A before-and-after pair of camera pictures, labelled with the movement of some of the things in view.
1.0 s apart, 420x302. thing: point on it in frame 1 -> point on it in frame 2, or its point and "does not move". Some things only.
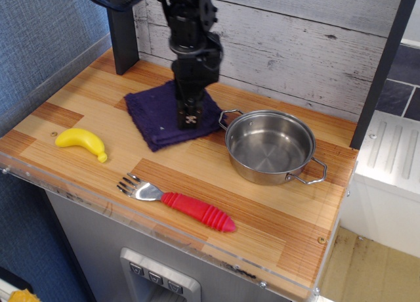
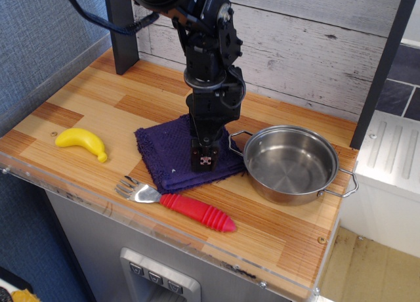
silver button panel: [148, 279] does not move
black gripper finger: [182, 115] -> [195, 155]
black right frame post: [408, 0] does not move
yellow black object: [23, 295] does not move
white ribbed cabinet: [383, 202] does not move
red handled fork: [139, 189] does not move
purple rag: [155, 110] -> [166, 147]
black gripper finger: [198, 116] -> [214, 157]
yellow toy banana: [81, 137] does not move
